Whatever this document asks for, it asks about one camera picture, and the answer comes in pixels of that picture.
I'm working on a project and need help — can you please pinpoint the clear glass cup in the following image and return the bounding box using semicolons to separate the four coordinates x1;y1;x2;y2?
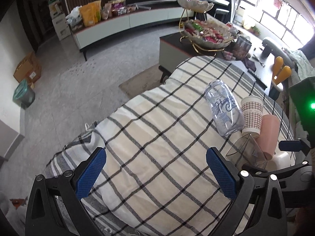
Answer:
226;134;267;171

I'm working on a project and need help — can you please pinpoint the white plastic cup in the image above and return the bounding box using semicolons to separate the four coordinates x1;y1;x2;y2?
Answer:
265;151;295;171

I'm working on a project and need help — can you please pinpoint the pink plastic cup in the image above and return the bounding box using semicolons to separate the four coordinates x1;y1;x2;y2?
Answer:
256;114;280;160

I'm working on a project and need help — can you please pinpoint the patterned paper cup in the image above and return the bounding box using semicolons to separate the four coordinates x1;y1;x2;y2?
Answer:
241;95;263;138

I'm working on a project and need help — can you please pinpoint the black remote control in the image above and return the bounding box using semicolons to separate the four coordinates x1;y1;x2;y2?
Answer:
248;69;267;90

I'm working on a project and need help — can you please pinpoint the clear blue printed bottle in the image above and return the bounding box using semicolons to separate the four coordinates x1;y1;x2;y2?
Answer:
205;79;245;136

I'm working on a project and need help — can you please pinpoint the yellow rabbit ear stool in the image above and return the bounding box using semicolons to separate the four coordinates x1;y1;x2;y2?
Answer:
269;56;292;101

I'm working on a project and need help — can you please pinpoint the light green blanket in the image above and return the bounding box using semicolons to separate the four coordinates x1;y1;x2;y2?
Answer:
284;49;314;85

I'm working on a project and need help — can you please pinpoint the grey sofa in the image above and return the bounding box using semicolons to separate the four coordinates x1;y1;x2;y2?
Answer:
262;37;314;137

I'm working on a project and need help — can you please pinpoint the plaid checked tablecloth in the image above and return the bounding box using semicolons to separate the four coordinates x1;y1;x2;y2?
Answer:
44;56;294;235

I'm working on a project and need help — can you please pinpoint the clear snack jar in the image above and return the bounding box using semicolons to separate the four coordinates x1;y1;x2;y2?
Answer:
232;36;252;60

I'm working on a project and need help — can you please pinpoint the green trash bin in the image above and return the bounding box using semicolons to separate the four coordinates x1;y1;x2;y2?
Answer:
13;79;35;109

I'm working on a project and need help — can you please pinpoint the two-tier snack tray stand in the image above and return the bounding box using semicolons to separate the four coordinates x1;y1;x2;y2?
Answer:
177;0;234;54

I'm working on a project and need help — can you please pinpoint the cardboard box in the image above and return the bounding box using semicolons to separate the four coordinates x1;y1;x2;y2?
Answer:
13;52;42;83

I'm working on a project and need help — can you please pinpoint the black coffee table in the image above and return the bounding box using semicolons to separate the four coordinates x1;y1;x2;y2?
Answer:
158;28;276;92

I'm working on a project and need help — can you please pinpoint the beige floor rug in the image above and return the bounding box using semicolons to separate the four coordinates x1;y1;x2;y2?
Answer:
119;64;169;99

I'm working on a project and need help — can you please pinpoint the white tv cabinet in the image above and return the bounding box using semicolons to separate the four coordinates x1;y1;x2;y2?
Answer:
71;6;184;59

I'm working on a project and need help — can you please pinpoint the yellow snack bag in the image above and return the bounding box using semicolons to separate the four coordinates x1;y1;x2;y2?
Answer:
79;0;101;27

